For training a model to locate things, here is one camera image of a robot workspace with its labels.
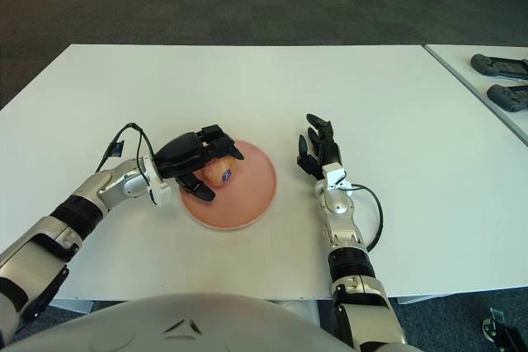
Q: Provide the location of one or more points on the white neighbouring table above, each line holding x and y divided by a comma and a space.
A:
464, 76

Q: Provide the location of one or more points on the silver robot torso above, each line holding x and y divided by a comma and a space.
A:
185, 323

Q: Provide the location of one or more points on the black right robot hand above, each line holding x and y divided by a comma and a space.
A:
326, 152

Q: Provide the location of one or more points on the red yellow apple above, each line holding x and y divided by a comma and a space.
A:
214, 175

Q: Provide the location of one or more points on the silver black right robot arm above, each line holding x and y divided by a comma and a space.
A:
340, 207

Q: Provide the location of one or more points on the grey handheld controller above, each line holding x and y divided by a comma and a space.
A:
495, 66
507, 98

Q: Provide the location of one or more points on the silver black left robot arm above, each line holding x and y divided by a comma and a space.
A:
82, 207

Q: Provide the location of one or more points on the pink round plate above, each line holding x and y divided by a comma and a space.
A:
251, 195

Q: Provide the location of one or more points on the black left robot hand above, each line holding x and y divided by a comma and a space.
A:
181, 154

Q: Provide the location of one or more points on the black caster wheel stand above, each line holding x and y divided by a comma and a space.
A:
503, 329

